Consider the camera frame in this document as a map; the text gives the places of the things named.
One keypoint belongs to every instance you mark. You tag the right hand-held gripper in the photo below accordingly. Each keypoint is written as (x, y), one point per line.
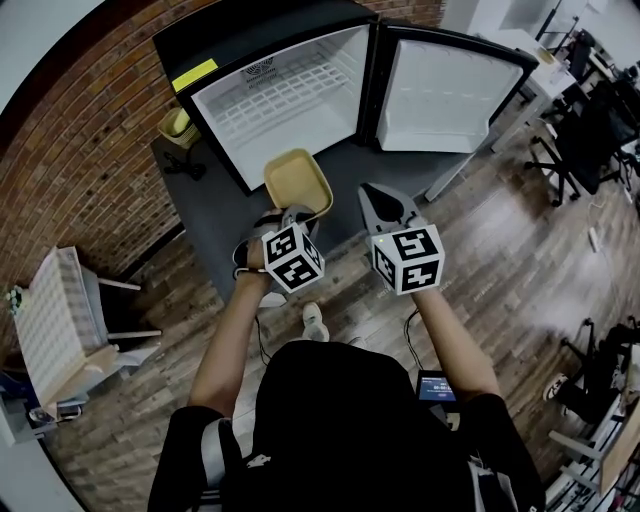
(410, 255)

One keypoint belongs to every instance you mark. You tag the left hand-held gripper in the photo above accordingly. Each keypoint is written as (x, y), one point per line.
(295, 255)

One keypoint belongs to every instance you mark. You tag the yellow plastic tray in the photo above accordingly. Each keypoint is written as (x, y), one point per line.
(295, 180)

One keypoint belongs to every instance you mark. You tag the black fridge with white interior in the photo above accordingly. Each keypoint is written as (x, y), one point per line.
(450, 95)

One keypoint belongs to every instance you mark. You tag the yellow basket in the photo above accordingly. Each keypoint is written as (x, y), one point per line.
(176, 126)

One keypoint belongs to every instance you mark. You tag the person's left forearm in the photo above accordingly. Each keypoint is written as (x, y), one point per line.
(225, 340)

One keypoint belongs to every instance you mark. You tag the person's right forearm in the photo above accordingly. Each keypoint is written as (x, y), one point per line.
(450, 340)

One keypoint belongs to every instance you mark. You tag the person's left hand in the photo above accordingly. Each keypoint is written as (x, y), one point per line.
(255, 252)

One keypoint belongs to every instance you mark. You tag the white shoe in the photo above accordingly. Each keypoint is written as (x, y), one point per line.
(315, 322)
(272, 300)

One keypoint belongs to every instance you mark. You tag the black screen device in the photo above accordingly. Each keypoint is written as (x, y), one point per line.
(436, 387)

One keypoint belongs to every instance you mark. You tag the white desk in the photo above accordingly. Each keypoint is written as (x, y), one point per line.
(545, 80)

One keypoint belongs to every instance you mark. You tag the black swivel chair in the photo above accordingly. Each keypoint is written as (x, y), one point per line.
(590, 140)
(605, 375)

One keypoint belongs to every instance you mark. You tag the person's black shirt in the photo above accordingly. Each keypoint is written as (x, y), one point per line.
(340, 430)

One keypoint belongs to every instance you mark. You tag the pale cup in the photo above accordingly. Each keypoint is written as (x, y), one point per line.
(547, 56)

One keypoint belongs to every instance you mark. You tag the white grid panel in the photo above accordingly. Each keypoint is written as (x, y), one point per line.
(50, 320)

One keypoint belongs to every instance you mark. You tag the small flower bunch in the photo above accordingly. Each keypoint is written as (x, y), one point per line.
(12, 299)

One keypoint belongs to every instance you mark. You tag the wooden desk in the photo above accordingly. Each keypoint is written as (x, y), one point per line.
(622, 450)

